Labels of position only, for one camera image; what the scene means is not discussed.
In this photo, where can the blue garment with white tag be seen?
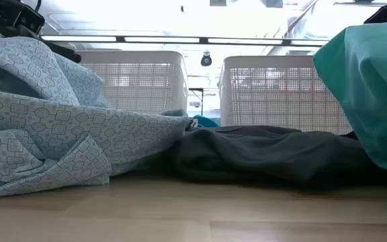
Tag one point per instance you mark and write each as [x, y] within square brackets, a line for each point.
[206, 122]

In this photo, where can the white perforated plastic basket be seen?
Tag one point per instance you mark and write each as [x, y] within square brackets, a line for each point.
[139, 80]
[274, 94]

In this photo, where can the overhead LED light bar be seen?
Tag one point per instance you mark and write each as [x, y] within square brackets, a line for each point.
[203, 40]

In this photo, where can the teal garment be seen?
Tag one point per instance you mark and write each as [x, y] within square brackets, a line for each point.
[375, 84]

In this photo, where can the dark grey garment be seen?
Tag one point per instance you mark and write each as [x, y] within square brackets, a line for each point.
[264, 154]

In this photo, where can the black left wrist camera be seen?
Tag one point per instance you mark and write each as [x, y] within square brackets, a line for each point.
[34, 20]

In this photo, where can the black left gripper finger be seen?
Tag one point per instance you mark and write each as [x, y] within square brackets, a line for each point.
[64, 52]

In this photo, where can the light blue patterned shirt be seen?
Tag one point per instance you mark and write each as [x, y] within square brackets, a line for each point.
[62, 134]

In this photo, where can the black background stand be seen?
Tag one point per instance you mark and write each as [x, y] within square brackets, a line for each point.
[202, 101]

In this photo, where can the black overhead camera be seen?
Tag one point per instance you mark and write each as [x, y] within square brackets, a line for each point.
[206, 60]

